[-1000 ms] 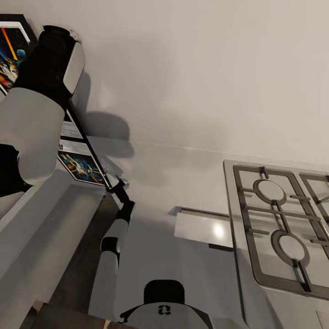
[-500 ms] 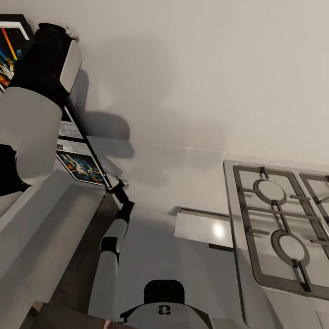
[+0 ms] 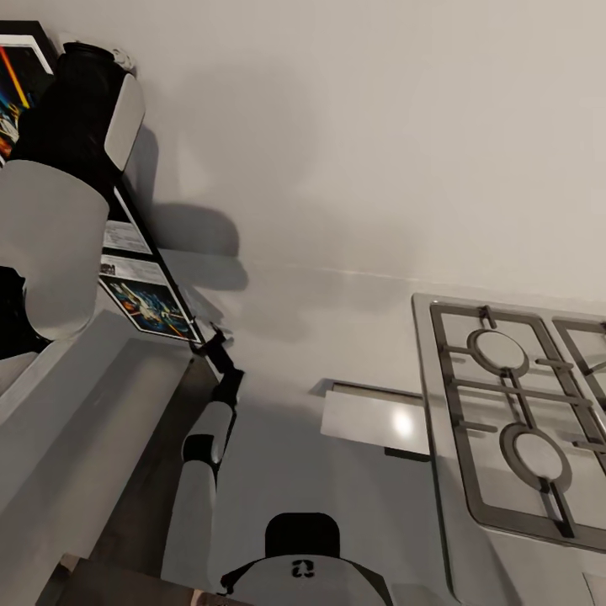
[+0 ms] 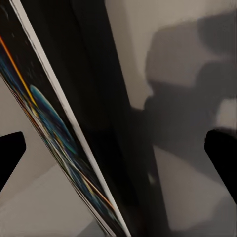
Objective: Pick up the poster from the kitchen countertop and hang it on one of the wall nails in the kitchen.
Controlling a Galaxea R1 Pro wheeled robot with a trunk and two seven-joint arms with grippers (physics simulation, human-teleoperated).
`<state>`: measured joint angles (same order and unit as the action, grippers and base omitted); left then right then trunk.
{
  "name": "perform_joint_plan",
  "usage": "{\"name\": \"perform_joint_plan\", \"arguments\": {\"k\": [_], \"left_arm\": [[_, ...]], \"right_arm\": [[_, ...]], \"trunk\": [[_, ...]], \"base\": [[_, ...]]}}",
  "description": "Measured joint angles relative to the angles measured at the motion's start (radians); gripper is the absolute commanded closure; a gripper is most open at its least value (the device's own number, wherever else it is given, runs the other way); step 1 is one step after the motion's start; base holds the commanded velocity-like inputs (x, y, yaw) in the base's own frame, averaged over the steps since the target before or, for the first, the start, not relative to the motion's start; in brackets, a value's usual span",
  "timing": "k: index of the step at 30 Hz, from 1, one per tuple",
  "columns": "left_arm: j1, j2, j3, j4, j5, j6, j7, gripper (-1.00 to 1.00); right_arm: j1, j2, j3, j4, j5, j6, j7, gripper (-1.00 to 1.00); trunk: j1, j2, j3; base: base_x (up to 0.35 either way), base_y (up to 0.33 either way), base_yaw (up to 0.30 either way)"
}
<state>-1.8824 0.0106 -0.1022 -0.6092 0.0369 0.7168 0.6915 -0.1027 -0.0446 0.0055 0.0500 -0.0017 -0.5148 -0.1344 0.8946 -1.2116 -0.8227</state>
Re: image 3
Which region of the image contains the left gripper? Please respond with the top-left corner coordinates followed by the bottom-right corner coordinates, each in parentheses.
top-left (26, 72), bottom-right (58, 105)

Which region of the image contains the poster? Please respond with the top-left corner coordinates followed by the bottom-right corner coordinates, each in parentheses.
top-left (0, 20), bottom-right (162, 258)

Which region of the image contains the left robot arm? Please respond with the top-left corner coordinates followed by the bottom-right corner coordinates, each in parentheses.
top-left (0, 30), bottom-right (146, 396)

